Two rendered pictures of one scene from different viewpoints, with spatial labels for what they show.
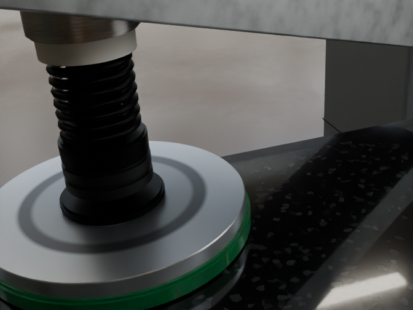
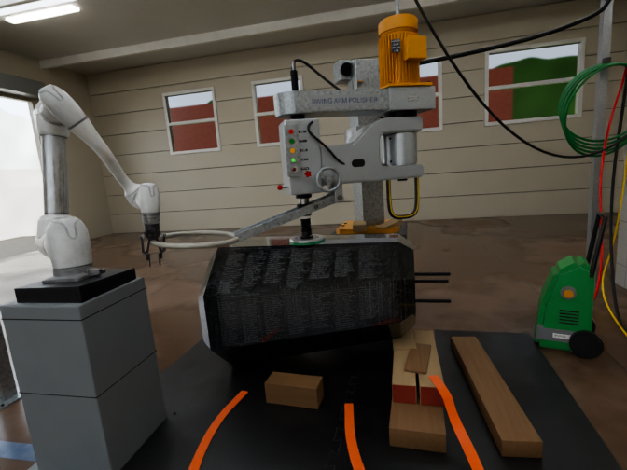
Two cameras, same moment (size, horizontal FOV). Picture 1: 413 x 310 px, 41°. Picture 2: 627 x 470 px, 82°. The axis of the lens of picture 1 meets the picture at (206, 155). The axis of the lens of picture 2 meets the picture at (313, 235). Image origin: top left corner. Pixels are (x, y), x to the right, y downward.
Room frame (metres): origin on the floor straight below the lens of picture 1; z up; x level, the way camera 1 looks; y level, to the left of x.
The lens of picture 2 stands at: (2.35, 1.08, 1.26)
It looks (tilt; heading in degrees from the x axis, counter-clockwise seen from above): 10 degrees down; 206
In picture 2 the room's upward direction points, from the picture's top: 4 degrees counter-clockwise
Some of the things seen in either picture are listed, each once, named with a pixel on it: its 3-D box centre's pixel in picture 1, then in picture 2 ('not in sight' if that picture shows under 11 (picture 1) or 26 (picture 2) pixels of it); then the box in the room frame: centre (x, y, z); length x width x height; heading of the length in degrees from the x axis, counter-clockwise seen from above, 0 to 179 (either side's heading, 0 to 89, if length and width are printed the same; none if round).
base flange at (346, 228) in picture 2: not in sight; (369, 226); (-0.55, 0.20, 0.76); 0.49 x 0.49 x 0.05; 10
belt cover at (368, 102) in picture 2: not in sight; (353, 106); (0.16, 0.35, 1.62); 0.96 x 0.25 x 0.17; 129
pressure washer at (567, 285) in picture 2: not in sight; (568, 281); (-0.35, 1.56, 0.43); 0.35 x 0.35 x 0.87; 85
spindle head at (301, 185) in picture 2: not in sight; (313, 159); (0.33, 0.14, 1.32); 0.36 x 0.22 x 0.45; 129
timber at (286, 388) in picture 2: not in sight; (294, 389); (0.79, 0.13, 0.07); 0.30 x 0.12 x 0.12; 98
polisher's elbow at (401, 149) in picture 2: not in sight; (401, 149); (-0.03, 0.59, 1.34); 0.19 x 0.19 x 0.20
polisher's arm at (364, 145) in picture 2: not in sight; (363, 158); (0.15, 0.39, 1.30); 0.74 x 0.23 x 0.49; 129
